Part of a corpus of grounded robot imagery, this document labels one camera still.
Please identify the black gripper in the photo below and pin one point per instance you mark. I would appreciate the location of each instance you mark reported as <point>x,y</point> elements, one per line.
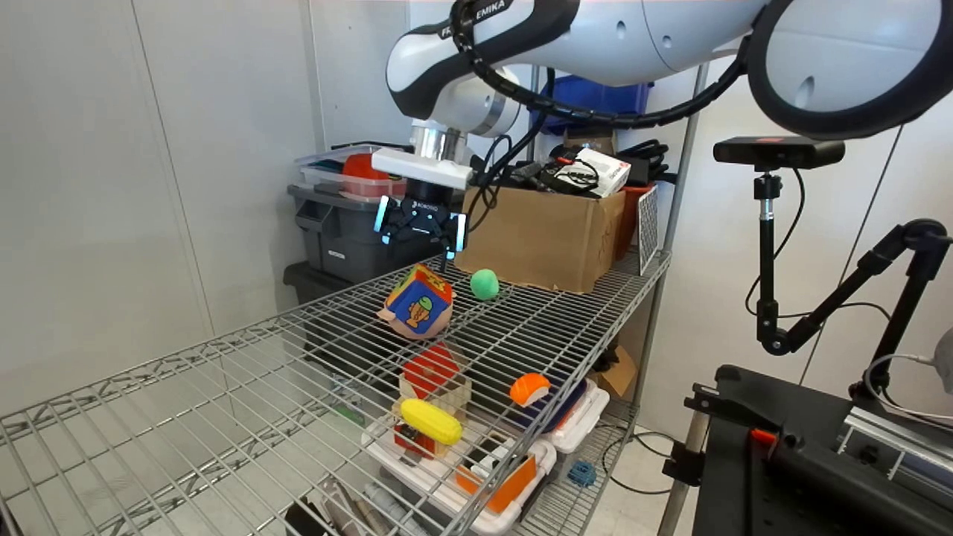
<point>425,210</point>

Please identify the colourful soft fabric cube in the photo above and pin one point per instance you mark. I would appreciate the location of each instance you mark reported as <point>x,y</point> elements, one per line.
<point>419,304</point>

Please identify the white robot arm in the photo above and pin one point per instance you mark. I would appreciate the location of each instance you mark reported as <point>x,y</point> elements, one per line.
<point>825,70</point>

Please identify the dark grey plastic bin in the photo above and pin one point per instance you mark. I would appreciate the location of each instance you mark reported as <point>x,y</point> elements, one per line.
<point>341,238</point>

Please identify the green ball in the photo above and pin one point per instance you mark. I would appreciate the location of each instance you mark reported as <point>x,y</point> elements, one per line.
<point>483,285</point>

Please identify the cardboard box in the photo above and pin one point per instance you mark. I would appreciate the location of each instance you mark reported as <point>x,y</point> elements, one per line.
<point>545,238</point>

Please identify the yellow toy corn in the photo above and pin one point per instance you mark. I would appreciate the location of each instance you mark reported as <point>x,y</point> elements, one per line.
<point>432,422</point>

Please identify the orange toy food piece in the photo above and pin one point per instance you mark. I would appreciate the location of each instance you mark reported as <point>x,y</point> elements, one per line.
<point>527,387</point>

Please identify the black perforated breadboard table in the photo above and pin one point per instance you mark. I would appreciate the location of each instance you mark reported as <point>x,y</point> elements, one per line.
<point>784,459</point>

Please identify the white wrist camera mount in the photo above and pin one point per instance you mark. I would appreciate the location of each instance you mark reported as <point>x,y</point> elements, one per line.
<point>446,174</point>

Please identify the white wire shelf rack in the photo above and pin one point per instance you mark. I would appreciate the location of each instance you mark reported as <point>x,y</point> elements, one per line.
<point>256,434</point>

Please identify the black stereo camera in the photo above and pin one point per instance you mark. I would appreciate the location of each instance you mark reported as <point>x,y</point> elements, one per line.
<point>769,152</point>

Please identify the black camera tripod arm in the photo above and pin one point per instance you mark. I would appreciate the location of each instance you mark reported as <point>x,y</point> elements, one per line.
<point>928,246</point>

